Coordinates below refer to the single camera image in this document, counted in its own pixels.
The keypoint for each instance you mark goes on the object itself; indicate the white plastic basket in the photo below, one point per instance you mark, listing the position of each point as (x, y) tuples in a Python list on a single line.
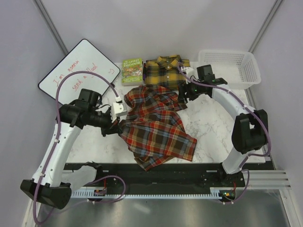
[(238, 68)]

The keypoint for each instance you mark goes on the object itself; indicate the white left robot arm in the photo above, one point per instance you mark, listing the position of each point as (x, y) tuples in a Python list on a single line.
[(49, 185)]

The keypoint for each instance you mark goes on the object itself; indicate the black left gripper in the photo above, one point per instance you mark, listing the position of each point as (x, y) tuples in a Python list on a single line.
[(112, 127)]

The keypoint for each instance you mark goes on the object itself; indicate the green treehouse book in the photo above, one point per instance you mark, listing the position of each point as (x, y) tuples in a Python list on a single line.
[(132, 72)]

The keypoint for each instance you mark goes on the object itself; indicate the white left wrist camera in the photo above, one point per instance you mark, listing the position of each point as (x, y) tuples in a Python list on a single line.
[(118, 110)]

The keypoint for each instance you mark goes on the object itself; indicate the white slotted cable duct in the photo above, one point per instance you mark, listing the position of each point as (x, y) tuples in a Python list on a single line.
[(91, 193)]

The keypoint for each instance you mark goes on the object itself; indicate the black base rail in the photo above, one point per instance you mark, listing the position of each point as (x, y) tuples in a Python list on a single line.
[(168, 178)]

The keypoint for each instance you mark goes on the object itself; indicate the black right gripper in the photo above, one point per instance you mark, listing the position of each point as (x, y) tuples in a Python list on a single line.
[(183, 88)]

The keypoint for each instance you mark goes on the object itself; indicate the white dry-erase board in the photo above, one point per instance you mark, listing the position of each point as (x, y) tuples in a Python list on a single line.
[(83, 57)]

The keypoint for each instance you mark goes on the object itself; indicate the red brown plaid shirt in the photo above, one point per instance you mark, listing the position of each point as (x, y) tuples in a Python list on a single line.
[(153, 130)]

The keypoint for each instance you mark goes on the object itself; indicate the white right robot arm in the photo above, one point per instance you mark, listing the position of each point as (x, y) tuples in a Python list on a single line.
[(250, 130)]

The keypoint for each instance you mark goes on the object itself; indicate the folded yellow plaid shirt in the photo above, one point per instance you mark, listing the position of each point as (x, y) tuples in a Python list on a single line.
[(164, 72)]

